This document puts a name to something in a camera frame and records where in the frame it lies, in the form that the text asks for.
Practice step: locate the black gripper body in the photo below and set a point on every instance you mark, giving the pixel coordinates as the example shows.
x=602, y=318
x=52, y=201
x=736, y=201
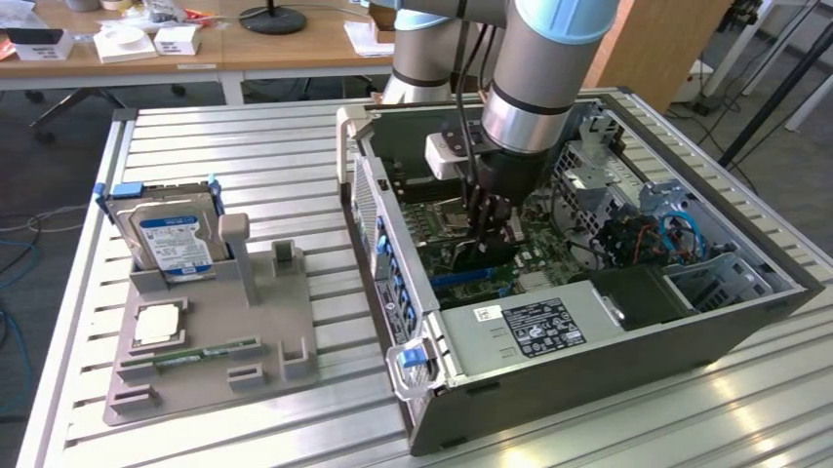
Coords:
x=505, y=170

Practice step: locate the black graphics card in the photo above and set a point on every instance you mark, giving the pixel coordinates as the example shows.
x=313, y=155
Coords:
x=479, y=258

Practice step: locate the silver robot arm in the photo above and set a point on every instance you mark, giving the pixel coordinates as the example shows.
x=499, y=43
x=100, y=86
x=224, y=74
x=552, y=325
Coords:
x=540, y=73

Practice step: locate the CPU socket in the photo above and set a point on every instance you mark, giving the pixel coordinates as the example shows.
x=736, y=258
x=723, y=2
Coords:
x=449, y=214

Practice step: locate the green motherboard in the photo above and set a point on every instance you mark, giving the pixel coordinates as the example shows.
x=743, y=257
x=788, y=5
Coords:
x=547, y=253

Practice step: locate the blue expansion slot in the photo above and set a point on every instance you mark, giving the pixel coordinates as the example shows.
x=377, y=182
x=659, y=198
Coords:
x=463, y=279

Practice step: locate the silver chipset heatsink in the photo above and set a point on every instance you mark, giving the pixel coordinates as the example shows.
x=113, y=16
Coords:
x=537, y=283

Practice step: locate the metal disk bay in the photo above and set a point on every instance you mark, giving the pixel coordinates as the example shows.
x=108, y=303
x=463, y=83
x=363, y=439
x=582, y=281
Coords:
x=590, y=195

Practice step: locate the blue slot latch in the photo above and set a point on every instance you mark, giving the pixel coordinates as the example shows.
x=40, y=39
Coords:
x=383, y=244
x=400, y=295
x=408, y=316

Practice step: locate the grey power supply unit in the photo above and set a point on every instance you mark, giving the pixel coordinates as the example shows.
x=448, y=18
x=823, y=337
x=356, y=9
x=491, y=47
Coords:
x=483, y=351

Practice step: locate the blue case release latch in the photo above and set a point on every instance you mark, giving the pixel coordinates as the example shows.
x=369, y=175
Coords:
x=411, y=358

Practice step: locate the stack of white papers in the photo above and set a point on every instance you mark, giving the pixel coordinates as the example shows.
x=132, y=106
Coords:
x=368, y=41

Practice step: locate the wooden cabinet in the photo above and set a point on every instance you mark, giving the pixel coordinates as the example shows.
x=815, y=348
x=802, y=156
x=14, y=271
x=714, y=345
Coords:
x=671, y=49

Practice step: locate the dark grey PC case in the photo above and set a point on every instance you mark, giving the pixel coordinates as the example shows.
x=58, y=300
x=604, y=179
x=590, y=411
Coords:
x=587, y=390

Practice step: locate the wooden office desk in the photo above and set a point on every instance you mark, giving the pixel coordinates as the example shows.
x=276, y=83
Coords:
x=98, y=68
x=307, y=51

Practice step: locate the black stand pole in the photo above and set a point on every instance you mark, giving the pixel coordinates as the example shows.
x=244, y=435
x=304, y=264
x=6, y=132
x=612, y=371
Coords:
x=768, y=97

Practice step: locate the grey parts rack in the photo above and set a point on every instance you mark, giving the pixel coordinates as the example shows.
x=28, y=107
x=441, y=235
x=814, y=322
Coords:
x=216, y=312

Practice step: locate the black round lamp base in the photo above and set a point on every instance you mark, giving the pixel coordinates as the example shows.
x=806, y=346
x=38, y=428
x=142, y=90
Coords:
x=274, y=20

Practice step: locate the hard disk with blue label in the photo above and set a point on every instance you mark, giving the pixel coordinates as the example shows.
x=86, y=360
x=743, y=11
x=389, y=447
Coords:
x=170, y=239

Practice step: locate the green RAM stick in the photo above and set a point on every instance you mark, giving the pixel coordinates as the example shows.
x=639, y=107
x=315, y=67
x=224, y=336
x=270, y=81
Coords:
x=189, y=355

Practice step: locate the silver CPU chip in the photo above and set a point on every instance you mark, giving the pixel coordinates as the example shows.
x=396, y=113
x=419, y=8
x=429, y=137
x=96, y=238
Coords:
x=157, y=324

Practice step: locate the hard drive in blue caddy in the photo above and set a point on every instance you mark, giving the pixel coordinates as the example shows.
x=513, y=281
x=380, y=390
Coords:
x=124, y=190

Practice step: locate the plain white box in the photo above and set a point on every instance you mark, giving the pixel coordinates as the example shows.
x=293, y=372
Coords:
x=176, y=41

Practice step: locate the white box with round insert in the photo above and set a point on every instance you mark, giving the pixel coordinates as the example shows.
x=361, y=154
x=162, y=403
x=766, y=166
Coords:
x=124, y=46

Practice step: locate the black chair base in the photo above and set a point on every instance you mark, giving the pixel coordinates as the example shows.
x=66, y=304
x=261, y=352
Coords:
x=72, y=105

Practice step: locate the white box with black lid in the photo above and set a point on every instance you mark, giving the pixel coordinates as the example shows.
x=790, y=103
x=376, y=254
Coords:
x=42, y=49

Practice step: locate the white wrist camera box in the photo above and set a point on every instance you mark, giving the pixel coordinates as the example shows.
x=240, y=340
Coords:
x=443, y=156

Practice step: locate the white table frame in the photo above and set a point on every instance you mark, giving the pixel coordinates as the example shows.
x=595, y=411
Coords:
x=775, y=29

